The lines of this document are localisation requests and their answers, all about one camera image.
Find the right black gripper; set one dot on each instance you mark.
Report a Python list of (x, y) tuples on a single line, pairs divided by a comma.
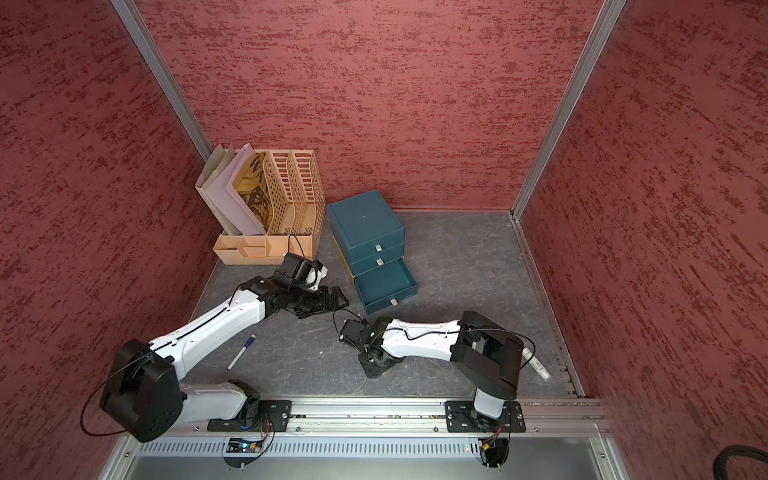
[(372, 372)]

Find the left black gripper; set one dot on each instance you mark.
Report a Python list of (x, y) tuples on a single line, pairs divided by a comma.
[(322, 306)]

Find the teal three-drawer cabinet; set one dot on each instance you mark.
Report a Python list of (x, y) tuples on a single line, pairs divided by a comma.
[(371, 240)]

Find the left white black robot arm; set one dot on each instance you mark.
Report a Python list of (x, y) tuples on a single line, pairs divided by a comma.
[(145, 391)]

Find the blue capped white marker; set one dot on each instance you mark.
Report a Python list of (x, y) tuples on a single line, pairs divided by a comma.
[(241, 352)]

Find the beige plastic file organizer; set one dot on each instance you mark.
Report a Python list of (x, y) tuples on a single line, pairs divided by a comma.
[(297, 213)]

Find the yellow illustrated book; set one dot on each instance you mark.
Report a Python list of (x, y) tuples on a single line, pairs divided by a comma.
[(250, 185)]

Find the lilac folder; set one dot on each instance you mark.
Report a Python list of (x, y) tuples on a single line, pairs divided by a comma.
[(226, 199)]

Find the white marker pen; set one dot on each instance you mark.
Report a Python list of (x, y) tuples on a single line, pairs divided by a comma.
[(530, 360)]

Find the beige cardboard folder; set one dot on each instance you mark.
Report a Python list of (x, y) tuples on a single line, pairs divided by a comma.
[(215, 165)]

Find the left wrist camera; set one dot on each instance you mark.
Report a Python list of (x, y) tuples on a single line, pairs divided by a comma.
[(316, 273)]

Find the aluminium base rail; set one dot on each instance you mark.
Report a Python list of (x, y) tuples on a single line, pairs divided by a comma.
[(423, 416)]

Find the white perforated cable duct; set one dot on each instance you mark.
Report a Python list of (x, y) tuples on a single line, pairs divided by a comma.
[(320, 447)]

